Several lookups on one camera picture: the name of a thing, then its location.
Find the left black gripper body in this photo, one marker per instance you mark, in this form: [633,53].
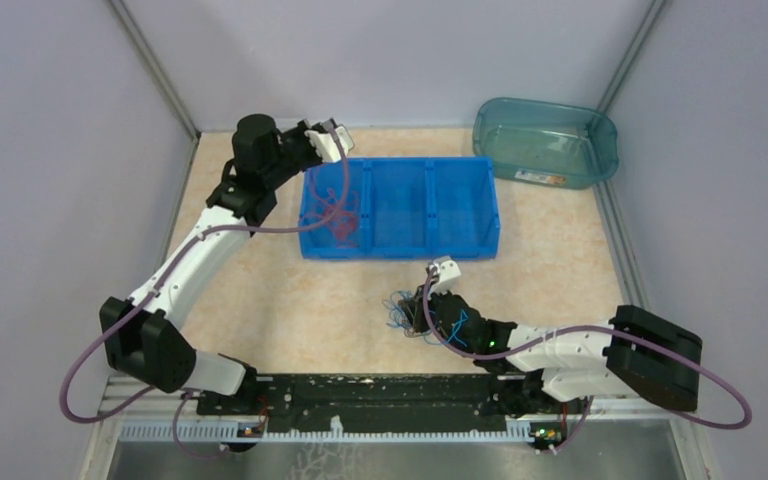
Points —
[298,153]

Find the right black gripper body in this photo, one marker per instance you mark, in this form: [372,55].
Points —
[433,300]

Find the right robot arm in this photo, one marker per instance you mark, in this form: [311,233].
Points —
[634,353]

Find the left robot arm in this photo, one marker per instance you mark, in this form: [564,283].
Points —
[143,332]

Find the blue three-compartment bin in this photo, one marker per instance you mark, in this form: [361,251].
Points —
[401,209]

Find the teal transparent plastic tub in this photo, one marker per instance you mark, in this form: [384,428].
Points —
[545,143]

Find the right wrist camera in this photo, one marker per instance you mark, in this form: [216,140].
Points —
[444,272]

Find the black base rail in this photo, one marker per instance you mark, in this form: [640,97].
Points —
[398,404]

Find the white toothed cable strip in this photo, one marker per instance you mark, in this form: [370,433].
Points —
[231,432]

